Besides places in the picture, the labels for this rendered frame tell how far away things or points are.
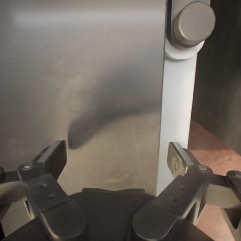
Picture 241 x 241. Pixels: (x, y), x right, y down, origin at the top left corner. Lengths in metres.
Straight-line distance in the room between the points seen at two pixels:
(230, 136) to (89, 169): 0.41
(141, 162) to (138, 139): 0.02
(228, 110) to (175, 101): 0.34
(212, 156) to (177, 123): 1.11
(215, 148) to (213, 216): 0.57
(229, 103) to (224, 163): 0.89
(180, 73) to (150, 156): 0.09
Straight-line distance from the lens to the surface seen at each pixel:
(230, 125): 0.51
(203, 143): 1.23
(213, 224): 1.68
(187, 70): 0.19
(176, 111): 0.19
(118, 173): 0.17
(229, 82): 0.52
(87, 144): 0.16
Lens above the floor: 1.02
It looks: 73 degrees down
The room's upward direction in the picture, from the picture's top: 178 degrees counter-clockwise
